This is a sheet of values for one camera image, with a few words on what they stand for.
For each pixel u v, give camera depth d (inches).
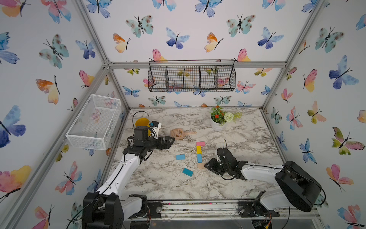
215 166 30.8
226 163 27.2
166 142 28.3
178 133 40.7
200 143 38.9
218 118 37.7
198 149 37.8
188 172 34.2
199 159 36.5
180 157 37.0
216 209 29.7
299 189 17.1
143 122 40.0
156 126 29.0
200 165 34.4
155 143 27.9
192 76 38.7
